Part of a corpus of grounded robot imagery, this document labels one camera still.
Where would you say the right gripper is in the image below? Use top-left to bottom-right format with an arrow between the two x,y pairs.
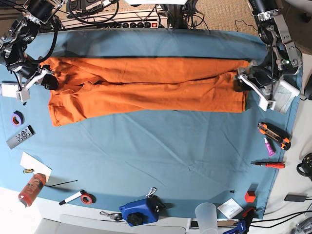
6,58 -> 59,102

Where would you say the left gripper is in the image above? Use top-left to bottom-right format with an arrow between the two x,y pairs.
233,60 -> 297,111

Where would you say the orange t-shirt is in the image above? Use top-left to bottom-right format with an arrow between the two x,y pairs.
45,58 -> 249,126

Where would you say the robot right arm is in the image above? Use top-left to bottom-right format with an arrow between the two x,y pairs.
0,0 -> 65,103

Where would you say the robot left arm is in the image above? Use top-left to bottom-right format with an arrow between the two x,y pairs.
234,0 -> 302,114

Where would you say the white box with lid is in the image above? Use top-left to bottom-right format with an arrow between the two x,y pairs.
0,82 -> 19,98

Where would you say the white notebook with leaf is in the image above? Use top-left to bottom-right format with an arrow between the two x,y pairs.
273,79 -> 300,114

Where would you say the purple tape roll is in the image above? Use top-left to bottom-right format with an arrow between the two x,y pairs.
11,111 -> 24,127

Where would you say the grey remote control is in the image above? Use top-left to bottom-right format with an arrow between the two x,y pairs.
6,125 -> 35,149

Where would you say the orange black utility knife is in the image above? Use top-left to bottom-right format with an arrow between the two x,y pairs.
257,122 -> 291,151

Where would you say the black computer mouse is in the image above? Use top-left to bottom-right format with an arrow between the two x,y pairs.
304,75 -> 312,100

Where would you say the purple glue tube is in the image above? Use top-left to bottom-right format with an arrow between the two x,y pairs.
264,137 -> 275,157

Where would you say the blue table cloth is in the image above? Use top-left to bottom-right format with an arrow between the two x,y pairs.
0,28 -> 300,218

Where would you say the white paper sheet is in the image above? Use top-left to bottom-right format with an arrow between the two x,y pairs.
20,152 -> 52,182

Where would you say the red screwdriver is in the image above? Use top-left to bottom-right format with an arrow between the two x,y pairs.
251,162 -> 286,169

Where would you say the small gold battery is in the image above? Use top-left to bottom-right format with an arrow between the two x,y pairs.
23,169 -> 34,174

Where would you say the thin black rod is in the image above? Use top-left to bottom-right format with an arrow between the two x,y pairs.
48,180 -> 78,188

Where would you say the red drink can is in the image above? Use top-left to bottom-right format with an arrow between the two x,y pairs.
19,174 -> 46,207

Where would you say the red cube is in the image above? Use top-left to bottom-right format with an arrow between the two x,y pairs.
244,191 -> 256,203

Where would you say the white power strip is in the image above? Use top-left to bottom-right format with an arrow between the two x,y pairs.
61,17 -> 168,30

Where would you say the white marker pen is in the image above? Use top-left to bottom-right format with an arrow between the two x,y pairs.
59,190 -> 86,206

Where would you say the red tape roll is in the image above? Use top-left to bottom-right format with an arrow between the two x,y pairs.
80,193 -> 96,205

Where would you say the small white card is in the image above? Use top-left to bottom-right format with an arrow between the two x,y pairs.
217,198 -> 243,219

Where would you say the black power adapter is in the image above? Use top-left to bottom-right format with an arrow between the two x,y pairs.
284,194 -> 307,202

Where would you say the translucent plastic cup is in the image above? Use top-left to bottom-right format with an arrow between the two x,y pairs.
195,202 -> 218,234

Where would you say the silver carabiner clip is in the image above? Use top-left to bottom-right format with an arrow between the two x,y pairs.
146,187 -> 157,198

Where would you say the blue clamp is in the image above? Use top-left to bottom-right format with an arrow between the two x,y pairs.
223,207 -> 256,234

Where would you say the silver key clip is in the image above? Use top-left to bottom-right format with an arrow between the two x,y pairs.
99,211 -> 123,221

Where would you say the blue plastic device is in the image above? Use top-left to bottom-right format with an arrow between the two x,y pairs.
119,196 -> 165,227

